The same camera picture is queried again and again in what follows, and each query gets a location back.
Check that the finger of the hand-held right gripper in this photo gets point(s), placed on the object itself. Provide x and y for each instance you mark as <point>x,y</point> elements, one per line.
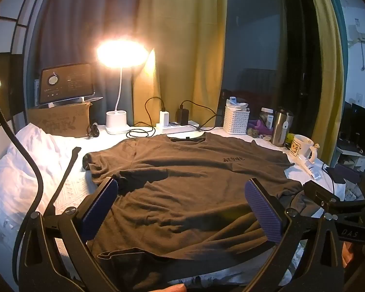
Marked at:
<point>318,191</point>

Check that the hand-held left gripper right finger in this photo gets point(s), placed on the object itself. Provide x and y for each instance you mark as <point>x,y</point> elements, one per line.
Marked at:
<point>263,210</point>

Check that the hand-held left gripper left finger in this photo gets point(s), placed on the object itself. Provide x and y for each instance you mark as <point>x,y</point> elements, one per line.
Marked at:
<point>100,206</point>

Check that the brown t-shirt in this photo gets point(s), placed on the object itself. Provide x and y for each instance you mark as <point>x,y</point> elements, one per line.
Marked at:
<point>185,188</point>

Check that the person's left hand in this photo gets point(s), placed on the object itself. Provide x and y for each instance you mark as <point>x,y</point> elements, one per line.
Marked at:
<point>170,289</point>

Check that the dark grey cloth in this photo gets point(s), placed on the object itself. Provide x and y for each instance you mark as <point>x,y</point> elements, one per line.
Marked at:
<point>298,202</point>

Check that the white flat packet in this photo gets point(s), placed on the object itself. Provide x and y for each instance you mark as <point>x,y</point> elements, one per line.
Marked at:
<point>307,165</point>

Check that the black power bank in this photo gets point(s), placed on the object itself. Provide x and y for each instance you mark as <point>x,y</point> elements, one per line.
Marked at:
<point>342,175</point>

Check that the white side shelf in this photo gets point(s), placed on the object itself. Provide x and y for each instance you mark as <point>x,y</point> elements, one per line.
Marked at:
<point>348,158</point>

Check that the white printed mug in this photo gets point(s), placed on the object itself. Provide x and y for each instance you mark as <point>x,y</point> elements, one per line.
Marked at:
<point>301,147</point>

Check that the steel tumbler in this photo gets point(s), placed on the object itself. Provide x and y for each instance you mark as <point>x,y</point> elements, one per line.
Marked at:
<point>279,127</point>

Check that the black monitor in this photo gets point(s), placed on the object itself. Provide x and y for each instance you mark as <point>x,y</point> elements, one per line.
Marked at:
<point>359,127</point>

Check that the purple trinkets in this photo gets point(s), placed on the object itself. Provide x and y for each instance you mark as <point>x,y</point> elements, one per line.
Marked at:
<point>260,126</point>

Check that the white desk lamp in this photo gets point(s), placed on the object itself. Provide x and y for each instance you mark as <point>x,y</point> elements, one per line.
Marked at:
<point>117,121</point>

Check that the white pillow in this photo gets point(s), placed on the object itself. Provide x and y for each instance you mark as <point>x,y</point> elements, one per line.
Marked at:
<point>21,164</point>

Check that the white perforated basket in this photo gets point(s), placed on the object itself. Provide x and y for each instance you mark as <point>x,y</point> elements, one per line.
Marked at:
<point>235,121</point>

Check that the cardboard box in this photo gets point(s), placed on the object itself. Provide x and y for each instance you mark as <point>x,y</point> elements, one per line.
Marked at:
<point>57,120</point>

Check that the white packets in basket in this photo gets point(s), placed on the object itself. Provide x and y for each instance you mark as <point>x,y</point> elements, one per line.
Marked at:
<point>235,103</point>

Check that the white charger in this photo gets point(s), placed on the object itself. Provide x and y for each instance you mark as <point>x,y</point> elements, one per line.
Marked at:
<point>164,117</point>

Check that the white power strip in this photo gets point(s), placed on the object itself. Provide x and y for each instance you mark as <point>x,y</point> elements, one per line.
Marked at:
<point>179,128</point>

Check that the black charger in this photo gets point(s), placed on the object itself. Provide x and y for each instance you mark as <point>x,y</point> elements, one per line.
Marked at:
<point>182,116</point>

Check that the narrow yellow curtain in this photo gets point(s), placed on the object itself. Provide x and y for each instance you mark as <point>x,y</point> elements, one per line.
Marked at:
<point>328,67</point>

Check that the dark glass window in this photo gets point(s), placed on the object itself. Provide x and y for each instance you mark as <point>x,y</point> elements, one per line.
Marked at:
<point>261,36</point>

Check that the wide yellow curtain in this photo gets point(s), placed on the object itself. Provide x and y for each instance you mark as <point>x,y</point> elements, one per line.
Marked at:
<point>185,51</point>

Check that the dark curtain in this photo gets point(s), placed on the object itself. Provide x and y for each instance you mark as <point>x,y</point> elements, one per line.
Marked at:
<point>79,21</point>

